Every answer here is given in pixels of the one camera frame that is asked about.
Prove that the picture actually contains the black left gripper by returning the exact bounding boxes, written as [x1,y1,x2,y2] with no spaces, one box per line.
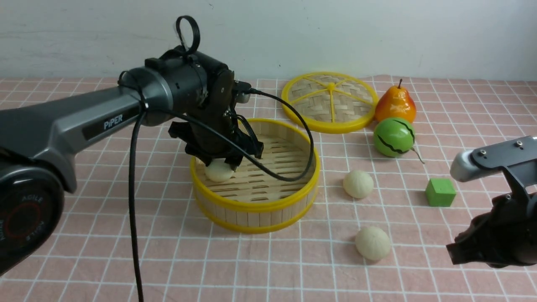
[168,69,263,172]

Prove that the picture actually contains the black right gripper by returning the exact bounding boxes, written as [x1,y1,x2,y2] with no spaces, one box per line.
[446,193,537,269]

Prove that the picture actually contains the white bun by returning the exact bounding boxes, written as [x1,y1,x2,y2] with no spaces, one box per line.
[343,170,374,199]
[355,226,391,262]
[204,159,234,183]

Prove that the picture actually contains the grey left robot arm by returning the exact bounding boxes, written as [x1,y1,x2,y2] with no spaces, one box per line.
[0,48,263,274]

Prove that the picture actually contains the yellow-rimmed bamboo steamer tray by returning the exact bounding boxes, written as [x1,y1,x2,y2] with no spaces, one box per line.
[190,118,320,234]

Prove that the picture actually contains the yellow woven steamer lid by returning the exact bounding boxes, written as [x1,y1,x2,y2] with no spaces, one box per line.
[281,72,378,134]

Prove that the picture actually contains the green foam cube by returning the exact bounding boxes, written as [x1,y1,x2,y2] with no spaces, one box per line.
[425,178,457,208]

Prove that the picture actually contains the pink grid tablecloth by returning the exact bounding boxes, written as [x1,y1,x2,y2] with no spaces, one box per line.
[1,78,536,302]

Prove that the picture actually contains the green toy watermelon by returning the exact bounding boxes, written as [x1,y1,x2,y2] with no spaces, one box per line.
[373,118,425,164]

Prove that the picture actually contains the orange toy pear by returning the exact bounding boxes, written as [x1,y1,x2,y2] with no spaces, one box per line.
[374,78,417,123]

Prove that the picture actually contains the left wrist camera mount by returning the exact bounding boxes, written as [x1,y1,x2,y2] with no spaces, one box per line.
[232,81,252,104]

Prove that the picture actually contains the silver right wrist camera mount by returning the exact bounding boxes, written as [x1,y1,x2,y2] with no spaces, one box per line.
[450,136,537,206]

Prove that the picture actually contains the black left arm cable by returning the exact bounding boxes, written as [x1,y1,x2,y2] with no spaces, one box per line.
[117,15,315,302]

